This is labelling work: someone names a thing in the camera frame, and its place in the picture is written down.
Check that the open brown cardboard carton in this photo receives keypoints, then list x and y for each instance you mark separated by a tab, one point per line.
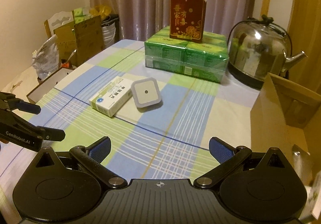
87	38

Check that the checkered tablecloth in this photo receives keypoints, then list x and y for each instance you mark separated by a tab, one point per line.
175	126

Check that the yellow plastic bag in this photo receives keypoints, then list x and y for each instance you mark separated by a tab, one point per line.
100	10

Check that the green tissue multipack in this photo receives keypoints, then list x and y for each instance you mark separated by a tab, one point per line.
175	53

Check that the white and green medicine box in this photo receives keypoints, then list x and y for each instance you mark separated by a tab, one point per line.
110	97

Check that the white printed plastic bag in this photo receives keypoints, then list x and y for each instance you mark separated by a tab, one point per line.
46	61

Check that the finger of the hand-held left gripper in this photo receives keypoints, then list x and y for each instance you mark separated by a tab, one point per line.
27	108
54	135

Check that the brown cardboard box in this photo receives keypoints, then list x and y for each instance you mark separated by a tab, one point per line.
270	118

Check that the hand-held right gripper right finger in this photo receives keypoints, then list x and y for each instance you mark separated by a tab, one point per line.
220	150

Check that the light wooden slat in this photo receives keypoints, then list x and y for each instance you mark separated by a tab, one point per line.
265	3

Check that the wooden door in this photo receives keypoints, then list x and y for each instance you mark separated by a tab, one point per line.
306	13

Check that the green tissue packs in carton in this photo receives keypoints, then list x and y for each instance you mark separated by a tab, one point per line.
79	13

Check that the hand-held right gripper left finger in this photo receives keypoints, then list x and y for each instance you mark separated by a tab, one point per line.
100	150

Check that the stainless steel kettle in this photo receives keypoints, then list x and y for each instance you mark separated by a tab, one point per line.
255	48

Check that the grey pleated curtain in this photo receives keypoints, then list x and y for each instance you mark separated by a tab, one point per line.
138	1

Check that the white plastic bucket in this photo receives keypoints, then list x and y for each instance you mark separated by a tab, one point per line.
109	33

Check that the dark red gift box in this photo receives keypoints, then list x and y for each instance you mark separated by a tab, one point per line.
186	18

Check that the white square night light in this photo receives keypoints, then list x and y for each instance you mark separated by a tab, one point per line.
145	92

